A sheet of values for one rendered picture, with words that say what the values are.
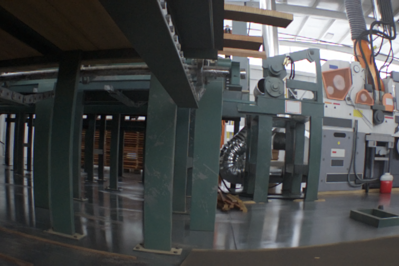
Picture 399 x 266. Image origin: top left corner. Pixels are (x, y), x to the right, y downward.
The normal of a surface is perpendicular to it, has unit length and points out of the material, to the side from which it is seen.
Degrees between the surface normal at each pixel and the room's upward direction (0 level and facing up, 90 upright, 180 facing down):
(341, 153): 90
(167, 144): 90
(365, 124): 90
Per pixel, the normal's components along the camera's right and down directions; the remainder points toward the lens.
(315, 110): -0.04, -0.04
